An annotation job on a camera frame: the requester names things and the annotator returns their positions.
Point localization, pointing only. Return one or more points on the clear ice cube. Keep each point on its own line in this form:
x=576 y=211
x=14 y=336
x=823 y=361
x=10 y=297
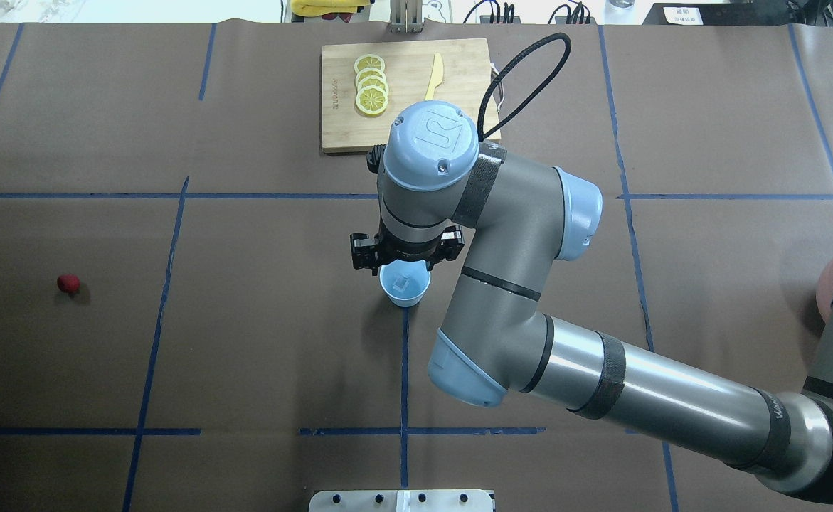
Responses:
x=403 y=285

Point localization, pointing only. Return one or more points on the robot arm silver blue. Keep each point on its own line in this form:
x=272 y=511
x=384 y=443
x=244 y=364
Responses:
x=655 y=320

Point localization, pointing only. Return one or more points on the light blue plastic cup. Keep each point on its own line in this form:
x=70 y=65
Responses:
x=418 y=269

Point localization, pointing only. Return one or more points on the lemon slice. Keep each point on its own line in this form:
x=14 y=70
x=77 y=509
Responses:
x=371 y=100

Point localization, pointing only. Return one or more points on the yellow plastic knife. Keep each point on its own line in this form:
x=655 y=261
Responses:
x=436 y=77

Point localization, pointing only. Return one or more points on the wooden cutting board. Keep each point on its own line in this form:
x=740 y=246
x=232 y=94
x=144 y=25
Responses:
x=467 y=72

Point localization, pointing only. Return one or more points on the white pillar with base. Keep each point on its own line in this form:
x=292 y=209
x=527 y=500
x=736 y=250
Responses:
x=403 y=500

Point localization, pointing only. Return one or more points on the yellow cloth bag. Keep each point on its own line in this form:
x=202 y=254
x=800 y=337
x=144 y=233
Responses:
x=317 y=8

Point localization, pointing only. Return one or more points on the red strawberry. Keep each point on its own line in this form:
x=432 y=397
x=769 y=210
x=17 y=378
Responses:
x=68 y=284

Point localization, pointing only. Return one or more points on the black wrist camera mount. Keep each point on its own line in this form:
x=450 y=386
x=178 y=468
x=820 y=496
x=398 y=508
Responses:
x=384 y=248

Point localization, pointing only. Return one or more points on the aluminium frame post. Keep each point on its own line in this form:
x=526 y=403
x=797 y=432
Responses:
x=406 y=16

